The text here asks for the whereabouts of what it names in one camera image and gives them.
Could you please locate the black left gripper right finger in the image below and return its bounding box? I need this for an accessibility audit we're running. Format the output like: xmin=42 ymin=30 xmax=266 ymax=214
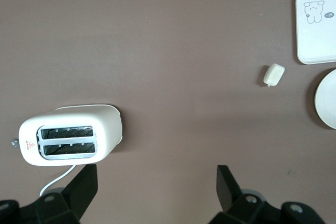
xmin=208 ymin=165 xmax=283 ymax=224

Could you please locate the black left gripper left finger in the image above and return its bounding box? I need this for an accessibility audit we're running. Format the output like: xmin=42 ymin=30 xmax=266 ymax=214
xmin=17 ymin=164 xmax=99 ymax=224

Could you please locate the white round plate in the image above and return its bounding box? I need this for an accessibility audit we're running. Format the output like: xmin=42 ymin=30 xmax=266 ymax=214
xmin=314 ymin=68 xmax=336 ymax=130

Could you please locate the white tray with bear print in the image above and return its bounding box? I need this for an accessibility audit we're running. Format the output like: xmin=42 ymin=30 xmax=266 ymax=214
xmin=293 ymin=0 xmax=336 ymax=66

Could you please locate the white two-slot toaster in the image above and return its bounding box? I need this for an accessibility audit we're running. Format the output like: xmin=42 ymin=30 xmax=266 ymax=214
xmin=10 ymin=104 xmax=123 ymax=167

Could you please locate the small white plug piece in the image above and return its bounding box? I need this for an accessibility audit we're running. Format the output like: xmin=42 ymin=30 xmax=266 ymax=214
xmin=262 ymin=63 xmax=286 ymax=88

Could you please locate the white toaster power cord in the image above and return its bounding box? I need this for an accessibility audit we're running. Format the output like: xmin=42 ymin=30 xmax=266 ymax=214
xmin=39 ymin=165 xmax=79 ymax=197

